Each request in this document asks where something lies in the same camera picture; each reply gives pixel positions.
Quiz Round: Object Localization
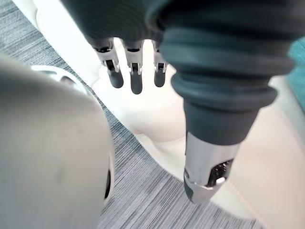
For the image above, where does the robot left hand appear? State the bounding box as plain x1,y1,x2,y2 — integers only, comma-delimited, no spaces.
61,0,305,205

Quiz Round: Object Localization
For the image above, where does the teal fabric cushion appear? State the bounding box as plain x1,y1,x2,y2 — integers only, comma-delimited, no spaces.
286,37,305,103

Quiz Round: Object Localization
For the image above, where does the cream leather tufted sofa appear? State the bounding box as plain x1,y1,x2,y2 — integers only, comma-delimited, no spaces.
11,0,305,229

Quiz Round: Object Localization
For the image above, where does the silver robot right leg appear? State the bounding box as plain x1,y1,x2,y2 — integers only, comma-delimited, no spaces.
30,65,94,96

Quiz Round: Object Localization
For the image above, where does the silver robot leg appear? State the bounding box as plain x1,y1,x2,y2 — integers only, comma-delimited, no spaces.
0,53,115,229
30,65,94,96

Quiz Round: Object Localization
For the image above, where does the silver robot left leg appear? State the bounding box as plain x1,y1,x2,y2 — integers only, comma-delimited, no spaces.
0,53,115,229

